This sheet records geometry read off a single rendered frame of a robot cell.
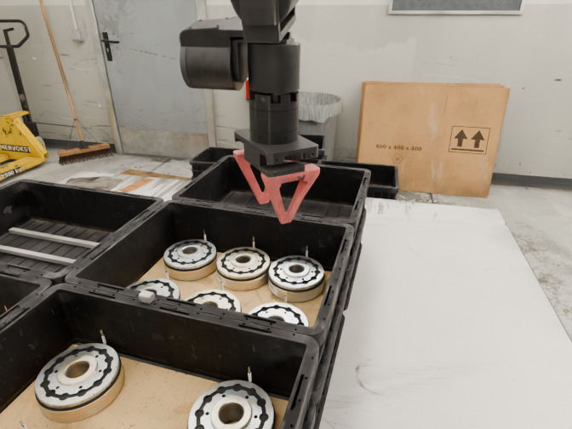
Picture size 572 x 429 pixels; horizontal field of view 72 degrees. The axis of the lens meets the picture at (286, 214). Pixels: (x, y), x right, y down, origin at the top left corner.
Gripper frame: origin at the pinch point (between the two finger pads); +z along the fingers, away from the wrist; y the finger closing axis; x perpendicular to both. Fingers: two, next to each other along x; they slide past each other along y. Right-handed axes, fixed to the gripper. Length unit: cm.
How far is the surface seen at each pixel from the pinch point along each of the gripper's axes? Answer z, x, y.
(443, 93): 29, 225, -168
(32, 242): 24, -34, -52
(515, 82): 21, 274, -146
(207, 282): 23.2, -4.6, -19.1
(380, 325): 35.7, 27.1, -4.7
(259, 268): 20.2, 4.3, -14.8
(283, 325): 13.1, -2.4, 7.3
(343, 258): 12.9, 13.3, -1.6
